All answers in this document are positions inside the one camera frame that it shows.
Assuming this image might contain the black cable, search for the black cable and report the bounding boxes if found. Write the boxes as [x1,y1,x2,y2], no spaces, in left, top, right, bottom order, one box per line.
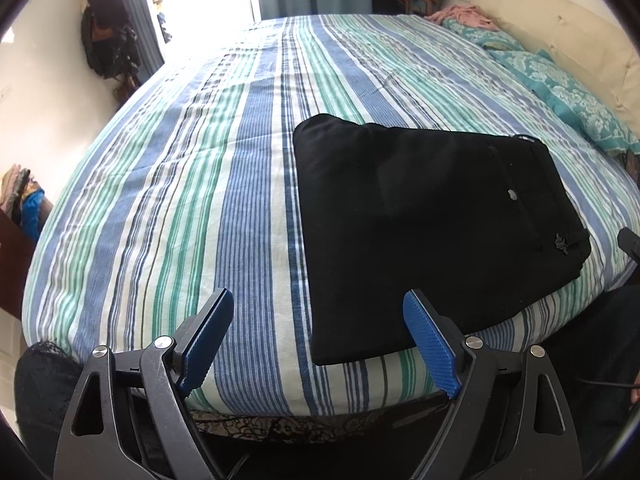
[577,376,637,391]

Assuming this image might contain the teal floral pillow far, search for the teal floral pillow far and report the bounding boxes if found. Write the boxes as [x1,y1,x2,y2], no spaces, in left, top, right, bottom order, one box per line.
[442,18,525,51]

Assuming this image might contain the pink garment on bed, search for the pink garment on bed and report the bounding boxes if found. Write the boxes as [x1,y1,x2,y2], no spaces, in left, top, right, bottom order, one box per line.
[427,4,499,32]

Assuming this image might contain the cream padded headboard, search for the cream padded headboard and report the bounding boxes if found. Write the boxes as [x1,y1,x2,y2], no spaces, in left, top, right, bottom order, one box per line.
[471,0,640,133]

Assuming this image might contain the teal floral pillow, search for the teal floral pillow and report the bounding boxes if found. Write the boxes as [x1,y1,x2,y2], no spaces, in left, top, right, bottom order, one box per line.
[442,18,525,51]
[489,50,639,157]

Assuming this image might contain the dark clothes on rack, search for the dark clothes on rack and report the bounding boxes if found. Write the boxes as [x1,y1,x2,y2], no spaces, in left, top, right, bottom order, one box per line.
[80,0,141,105]

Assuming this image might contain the teal floral pillow near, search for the teal floral pillow near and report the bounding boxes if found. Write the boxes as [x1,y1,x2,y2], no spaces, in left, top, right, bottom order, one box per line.
[489,50,639,157]

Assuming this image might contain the operator black trousers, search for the operator black trousers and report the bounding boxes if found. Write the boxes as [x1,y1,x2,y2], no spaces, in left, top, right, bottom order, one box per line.
[14,285,639,474]

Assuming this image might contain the black pants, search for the black pants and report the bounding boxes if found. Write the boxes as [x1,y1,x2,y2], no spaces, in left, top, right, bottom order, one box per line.
[293,114,591,365]

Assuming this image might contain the dark wooden nightstand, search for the dark wooden nightstand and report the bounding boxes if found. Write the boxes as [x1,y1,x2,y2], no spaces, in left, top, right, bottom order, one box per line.
[0,211,36,320]

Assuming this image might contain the blue striped curtain left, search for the blue striped curtain left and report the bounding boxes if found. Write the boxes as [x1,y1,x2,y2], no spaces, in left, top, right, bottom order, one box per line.
[124,0,165,82]

